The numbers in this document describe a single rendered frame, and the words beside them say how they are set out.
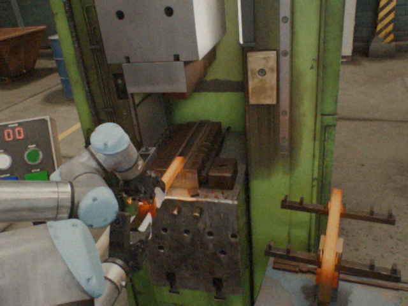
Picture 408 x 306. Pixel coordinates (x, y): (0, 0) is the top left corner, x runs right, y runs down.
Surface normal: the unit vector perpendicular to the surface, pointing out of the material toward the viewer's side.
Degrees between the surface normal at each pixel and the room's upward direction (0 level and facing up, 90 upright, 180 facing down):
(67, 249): 36
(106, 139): 29
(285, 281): 0
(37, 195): 51
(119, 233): 57
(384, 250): 0
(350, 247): 0
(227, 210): 90
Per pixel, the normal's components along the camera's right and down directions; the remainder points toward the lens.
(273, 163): -0.23, 0.47
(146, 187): -0.19, -0.54
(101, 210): 0.50, 0.36
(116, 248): -0.26, -0.09
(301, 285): -0.09, -0.88
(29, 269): 0.07, -0.40
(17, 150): 0.13, -0.07
